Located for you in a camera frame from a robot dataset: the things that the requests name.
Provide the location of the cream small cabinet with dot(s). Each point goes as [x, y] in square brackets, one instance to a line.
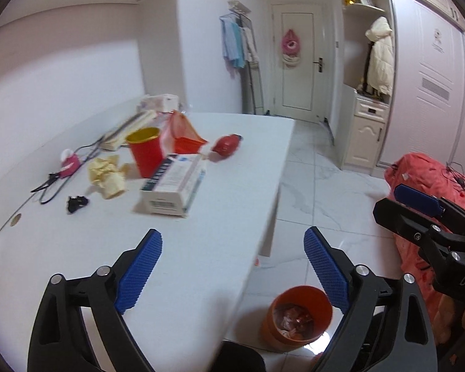
[366, 133]

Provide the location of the yellow lined paper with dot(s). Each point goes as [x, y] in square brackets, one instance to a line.
[108, 176]

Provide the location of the pink white charger plug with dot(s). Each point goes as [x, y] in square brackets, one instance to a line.
[70, 163]

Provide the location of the white room door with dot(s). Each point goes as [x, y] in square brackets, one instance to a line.
[301, 80]

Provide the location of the red paper cup gold rim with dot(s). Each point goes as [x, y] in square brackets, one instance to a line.
[146, 150]

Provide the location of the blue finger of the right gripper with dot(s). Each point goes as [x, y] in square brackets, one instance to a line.
[426, 204]
[405, 222]

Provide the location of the white blue medicine box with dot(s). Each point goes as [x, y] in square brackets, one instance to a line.
[172, 189]

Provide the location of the white wardrobe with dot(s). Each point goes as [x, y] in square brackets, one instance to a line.
[428, 101]

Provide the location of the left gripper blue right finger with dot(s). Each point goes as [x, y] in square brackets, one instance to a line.
[385, 324]

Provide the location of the pink bag on door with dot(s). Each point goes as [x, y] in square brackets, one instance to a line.
[290, 48]

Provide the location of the red apple shaped object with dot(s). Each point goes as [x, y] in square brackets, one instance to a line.
[227, 145]

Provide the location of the cream puffer jacket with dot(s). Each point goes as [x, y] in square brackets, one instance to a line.
[380, 74]

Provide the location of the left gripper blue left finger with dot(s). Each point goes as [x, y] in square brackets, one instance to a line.
[59, 340]

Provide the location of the tissue pack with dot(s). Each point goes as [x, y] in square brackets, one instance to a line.
[163, 103]

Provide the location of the open white book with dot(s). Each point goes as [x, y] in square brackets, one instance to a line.
[116, 138]

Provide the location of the black hair scrunchie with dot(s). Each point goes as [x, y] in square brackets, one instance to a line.
[76, 203]

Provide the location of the standing mirror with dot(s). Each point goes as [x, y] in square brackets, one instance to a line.
[251, 81]

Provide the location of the hanging blue clothes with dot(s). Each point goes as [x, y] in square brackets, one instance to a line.
[239, 48]

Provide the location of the orange trash bin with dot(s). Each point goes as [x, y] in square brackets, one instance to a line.
[296, 318]

